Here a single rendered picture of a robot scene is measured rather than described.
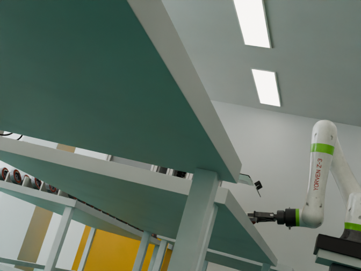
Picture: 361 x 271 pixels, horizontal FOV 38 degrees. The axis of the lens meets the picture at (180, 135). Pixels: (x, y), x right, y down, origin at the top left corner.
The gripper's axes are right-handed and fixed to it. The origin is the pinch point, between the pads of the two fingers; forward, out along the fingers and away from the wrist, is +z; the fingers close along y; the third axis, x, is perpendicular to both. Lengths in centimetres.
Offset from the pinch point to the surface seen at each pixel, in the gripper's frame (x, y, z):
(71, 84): -15, -207, 2
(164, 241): 3, 137, 84
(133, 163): 18, -45, 50
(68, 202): 17, 48, 128
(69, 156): -2, -122, 45
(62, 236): -6, 52, 132
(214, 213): -19, -117, -5
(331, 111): 237, 463, -65
